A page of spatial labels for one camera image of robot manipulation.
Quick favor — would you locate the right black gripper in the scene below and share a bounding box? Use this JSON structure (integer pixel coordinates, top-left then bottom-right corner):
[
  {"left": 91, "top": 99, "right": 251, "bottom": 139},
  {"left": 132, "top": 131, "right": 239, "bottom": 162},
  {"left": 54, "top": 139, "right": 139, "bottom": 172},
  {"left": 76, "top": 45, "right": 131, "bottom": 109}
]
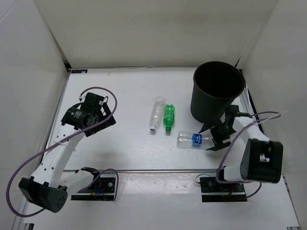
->
[{"left": 200, "top": 120, "right": 237, "bottom": 151}]

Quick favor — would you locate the tall blue label water bottle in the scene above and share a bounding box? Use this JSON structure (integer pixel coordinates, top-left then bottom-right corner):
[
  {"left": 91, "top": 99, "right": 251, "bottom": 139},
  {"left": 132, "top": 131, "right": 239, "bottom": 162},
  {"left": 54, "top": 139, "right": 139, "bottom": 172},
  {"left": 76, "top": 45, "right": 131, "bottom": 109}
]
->
[{"left": 177, "top": 131, "right": 214, "bottom": 150}]

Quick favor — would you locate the clear bottle blue cap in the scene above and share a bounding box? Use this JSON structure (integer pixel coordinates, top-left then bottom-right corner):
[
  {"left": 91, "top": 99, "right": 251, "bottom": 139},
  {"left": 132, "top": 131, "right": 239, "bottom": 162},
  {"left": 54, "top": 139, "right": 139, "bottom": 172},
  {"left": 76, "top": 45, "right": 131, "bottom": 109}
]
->
[{"left": 150, "top": 96, "right": 166, "bottom": 132}]

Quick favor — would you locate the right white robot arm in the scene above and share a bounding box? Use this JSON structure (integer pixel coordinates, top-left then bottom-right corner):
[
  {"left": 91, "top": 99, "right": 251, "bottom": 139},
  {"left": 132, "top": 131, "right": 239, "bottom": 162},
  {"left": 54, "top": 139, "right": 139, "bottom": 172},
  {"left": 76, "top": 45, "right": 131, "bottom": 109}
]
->
[{"left": 192, "top": 105, "right": 283, "bottom": 192}]

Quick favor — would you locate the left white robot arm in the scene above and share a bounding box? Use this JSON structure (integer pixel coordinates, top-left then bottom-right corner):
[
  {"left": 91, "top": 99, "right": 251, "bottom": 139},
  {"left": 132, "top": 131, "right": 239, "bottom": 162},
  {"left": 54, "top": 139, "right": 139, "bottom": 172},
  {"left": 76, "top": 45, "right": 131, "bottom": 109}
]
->
[{"left": 19, "top": 92, "right": 116, "bottom": 213}]

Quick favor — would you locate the black plastic bin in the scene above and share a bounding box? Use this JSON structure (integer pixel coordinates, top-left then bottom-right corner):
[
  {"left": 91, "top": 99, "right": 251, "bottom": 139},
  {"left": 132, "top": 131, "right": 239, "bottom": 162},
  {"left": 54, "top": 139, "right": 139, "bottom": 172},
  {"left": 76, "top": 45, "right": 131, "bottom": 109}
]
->
[{"left": 190, "top": 61, "right": 246, "bottom": 124}]

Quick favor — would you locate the green plastic bottle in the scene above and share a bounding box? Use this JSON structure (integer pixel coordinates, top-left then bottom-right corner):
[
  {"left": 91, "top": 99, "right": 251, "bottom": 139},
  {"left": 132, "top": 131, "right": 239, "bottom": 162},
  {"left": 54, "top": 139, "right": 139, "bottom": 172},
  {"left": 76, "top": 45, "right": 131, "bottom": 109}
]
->
[{"left": 163, "top": 104, "right": 175, "bottom": 133}]

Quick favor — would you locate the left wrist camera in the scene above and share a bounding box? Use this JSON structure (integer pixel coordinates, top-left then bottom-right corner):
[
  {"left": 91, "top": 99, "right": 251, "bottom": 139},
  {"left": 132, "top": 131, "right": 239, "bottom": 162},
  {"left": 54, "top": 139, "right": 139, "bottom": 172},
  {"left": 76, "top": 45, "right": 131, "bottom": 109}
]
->
[{"left": 78, "top": 92, "right": 85, "bottom": 102}]

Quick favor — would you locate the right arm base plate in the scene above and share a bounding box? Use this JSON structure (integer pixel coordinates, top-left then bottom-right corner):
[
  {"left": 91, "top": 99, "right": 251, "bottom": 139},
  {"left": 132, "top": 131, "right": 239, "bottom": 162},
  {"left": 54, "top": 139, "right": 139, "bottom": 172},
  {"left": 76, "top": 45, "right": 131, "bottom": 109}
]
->
[{"left": 195, "top": 173, "right": 247, "bottom": 203}]

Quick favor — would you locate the front aluminium rail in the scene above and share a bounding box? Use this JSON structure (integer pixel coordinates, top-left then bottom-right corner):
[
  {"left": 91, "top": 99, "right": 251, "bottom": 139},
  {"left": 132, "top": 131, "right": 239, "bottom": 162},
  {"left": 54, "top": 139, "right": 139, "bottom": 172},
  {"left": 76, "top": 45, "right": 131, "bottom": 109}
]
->
[{"left": 62, "top": 168, "right": 221, "bottom": 173}]

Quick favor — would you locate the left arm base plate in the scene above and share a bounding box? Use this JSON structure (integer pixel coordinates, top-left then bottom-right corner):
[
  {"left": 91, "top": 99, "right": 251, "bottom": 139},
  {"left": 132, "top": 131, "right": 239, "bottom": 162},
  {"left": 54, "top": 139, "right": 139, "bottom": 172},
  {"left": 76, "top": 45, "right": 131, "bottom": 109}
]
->
[{"left": 71, "top": 175, "right": 118, "bottom": 201}]

